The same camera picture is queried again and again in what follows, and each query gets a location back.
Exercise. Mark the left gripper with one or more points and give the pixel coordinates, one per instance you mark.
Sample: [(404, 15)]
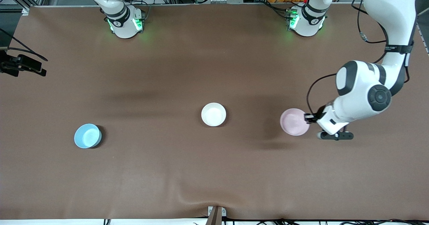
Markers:
[(314, 117)]

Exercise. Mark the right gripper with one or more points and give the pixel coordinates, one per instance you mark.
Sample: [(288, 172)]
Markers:
[(19, 63)]

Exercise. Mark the pink bowl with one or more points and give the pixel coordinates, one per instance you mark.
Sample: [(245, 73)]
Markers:
[(294, 122)]

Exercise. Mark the blue bowl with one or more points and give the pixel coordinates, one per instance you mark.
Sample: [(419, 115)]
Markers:
[(87, 136)]

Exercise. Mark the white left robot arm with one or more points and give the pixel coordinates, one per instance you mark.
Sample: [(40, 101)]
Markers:
[(392, 14)]

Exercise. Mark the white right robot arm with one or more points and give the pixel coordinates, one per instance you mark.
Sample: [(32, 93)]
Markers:
[(122, 24)]

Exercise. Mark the white bowl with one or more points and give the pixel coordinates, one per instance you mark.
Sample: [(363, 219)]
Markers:
[(213, 114)]

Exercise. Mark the brown table cover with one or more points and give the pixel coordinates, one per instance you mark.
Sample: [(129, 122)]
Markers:
[(214, 67)]

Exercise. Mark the metal table clamp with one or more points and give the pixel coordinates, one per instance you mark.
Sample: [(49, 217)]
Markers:
[(216, 216)]

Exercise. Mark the metal corner bracket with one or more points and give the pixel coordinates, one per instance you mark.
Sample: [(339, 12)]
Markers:
[(26, 10)]

